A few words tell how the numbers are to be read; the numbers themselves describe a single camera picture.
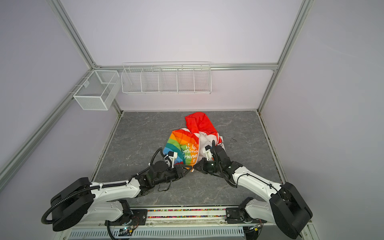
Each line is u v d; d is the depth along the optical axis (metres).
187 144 0.99
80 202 0.42
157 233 0.77
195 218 0.75
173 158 0.75
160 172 0.61
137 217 0.74
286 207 0.41
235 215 0.74
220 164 0.64
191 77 1.06
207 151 0.78
